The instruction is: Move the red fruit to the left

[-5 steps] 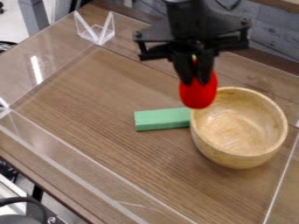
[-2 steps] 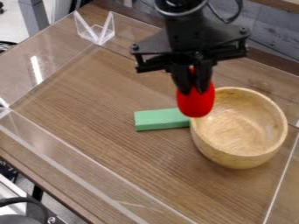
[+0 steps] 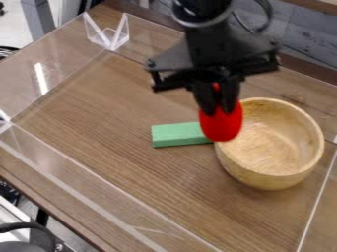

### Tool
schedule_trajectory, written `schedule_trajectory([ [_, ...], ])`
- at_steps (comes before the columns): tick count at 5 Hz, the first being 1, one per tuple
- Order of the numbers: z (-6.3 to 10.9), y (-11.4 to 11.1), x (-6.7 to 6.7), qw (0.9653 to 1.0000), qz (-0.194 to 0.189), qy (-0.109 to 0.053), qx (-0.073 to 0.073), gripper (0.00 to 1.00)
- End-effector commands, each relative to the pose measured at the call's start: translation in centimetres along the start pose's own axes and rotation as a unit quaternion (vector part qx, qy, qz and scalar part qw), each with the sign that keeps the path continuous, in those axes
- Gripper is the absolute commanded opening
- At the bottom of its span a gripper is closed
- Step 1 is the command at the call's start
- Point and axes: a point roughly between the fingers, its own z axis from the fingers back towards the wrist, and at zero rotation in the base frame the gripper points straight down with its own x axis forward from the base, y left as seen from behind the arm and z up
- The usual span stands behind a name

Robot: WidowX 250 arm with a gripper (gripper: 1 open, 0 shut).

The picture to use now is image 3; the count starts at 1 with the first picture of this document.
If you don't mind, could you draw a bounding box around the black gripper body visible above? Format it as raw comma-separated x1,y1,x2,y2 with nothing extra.
146,20,279,92

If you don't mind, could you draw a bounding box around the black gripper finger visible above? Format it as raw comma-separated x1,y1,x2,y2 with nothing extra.
219,77,241,114
193,81,217,116

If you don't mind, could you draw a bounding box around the red plush fruit green leaf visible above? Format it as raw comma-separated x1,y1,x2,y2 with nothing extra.
198,82,245,143

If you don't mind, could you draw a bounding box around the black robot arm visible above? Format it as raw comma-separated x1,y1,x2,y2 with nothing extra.
146,0,279,115

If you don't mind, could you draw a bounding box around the green rectangular block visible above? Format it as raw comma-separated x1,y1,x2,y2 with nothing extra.
151,122,211,148

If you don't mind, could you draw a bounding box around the light wooden bowl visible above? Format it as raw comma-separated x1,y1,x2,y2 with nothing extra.
214,97,325,191

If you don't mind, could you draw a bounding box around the black device lower left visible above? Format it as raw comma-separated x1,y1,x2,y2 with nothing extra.
0,221,67,252

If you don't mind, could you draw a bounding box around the clear acrylic enclosure wall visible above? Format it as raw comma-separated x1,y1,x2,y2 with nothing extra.
0,7,337,252

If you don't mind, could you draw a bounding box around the black cable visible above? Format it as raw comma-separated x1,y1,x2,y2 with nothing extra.
230,0,275,35

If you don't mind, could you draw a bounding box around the clear acrylic corner bracket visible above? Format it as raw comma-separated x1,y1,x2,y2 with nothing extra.
83,13,130,51

